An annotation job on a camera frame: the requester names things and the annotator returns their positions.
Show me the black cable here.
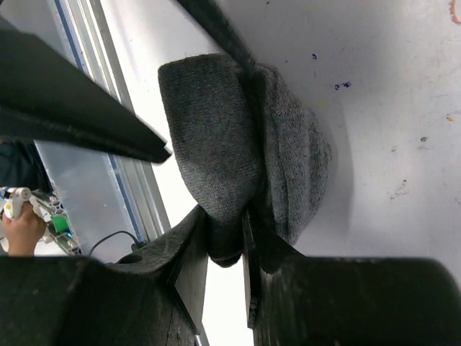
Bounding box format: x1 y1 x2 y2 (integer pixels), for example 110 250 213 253
88 230 148 257

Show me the person's hand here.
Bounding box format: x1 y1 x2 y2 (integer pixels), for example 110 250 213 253
2 202 46 257

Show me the grey sock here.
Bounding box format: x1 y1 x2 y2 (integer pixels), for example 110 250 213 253
158 54 331 267

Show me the white handheld device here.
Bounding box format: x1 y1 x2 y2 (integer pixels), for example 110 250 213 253
1 187 33 220

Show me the aluminium frame rail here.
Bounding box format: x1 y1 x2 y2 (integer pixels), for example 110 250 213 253
49 1 170 242

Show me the green circuit board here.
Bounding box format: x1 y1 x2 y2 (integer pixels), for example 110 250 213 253
48 215 72 239

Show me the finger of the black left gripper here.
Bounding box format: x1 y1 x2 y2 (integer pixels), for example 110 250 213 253
176 0 256 74
1 21 171 163

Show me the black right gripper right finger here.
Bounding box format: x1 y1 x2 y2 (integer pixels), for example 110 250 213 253
243 210 460 345

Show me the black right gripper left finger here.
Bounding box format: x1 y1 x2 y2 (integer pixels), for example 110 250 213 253
1 207 207 345

